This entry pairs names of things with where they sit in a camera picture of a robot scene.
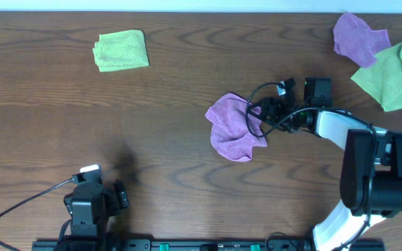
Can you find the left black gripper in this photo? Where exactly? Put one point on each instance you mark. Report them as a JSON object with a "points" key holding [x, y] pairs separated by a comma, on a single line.
{"points": [[118, 196]]}

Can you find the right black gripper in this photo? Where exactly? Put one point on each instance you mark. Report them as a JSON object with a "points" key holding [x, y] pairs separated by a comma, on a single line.
{"points": [[271, 109]]}

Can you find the purple cloth with white tag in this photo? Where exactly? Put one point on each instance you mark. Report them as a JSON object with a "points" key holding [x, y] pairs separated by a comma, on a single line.
{"points": [[230, 136]]}

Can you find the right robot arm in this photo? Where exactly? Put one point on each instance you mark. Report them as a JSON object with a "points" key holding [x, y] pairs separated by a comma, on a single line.
{"points": [[371, 174]]}

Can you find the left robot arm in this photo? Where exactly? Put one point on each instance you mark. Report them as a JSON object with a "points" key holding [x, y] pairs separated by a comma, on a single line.
{"points": [[96, 233]]}

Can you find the purple cloth at top right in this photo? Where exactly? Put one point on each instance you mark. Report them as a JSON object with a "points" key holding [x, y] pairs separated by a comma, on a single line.
{"points": [[356, 40]]}

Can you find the folded green cloth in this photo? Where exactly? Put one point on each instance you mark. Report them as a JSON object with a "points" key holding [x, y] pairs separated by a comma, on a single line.
{"points": [[122, 50]]}

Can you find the crumpled green cloth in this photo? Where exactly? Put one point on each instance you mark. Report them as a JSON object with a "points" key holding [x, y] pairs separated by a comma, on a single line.
{"points": [[383, 80]]}

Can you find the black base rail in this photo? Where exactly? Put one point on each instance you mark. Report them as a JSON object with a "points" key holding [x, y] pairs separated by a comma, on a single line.
{"points": [[187, 245]]}

